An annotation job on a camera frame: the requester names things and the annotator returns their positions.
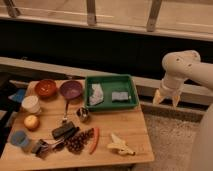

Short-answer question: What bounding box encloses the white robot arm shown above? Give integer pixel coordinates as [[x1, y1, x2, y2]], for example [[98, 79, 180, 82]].
[[153, 50, 213, 107]]

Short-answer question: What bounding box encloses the orange red bowl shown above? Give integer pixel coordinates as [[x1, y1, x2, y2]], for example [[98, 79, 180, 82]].
[[34, 79, 57, 98]]

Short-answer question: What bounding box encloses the red chili pepper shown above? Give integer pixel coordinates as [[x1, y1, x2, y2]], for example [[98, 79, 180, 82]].
[[89, 127, 99, 154]]

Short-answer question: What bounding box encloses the peeled toy banana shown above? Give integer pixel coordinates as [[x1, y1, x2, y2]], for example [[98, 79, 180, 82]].
[[107, 133, 135, 155]]

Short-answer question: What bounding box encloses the blue cup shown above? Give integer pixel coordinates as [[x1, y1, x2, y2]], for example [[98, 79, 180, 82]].
[[10, 130, 30, 148]]

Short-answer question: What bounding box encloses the small metal cup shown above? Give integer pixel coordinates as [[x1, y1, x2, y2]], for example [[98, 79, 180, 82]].
[[76, 107, 89, 122]]

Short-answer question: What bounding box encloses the metal spoon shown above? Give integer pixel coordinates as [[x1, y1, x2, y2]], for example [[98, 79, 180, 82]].
[[62, 101, 69, 124]]

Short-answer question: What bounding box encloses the wooden table board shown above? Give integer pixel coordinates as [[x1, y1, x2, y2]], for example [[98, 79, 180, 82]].
[[0, 79, 155, 171]]

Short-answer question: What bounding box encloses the green plastic tray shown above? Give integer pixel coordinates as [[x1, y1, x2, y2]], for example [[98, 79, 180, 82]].
[[84, 75, 139, 111]]

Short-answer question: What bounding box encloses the white towel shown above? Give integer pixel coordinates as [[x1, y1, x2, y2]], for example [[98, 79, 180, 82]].
[[89, 84, 104, 106]]

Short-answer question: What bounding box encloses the blue cloth at left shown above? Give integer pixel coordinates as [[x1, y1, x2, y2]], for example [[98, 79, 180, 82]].
[[10, 89, 26, 103]]

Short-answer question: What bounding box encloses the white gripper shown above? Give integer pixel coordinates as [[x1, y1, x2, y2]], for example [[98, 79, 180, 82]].
[[153, 79, 182, 107]]

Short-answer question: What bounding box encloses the purple bowl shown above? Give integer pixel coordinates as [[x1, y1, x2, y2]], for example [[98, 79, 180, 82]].
[[59, 80, 83, 100]]

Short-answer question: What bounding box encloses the dark grape bunch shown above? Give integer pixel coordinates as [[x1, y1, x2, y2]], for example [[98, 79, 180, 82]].
[[65, 128, 94, 154]]

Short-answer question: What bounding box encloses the yellow apple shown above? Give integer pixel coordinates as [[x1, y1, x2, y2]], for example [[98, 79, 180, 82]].
[[24, 115, 40, 131]]

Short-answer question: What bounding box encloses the white cup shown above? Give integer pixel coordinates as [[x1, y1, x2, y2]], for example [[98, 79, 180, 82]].
[[21, 95, 41, 114]]

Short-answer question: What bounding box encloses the black rectangular block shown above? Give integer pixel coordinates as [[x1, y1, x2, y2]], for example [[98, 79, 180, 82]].
[[52, 122, 80, 140]]

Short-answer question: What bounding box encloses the blue grey sponge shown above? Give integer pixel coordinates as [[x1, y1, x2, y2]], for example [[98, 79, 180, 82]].
[[112, 92, 129, 101]]

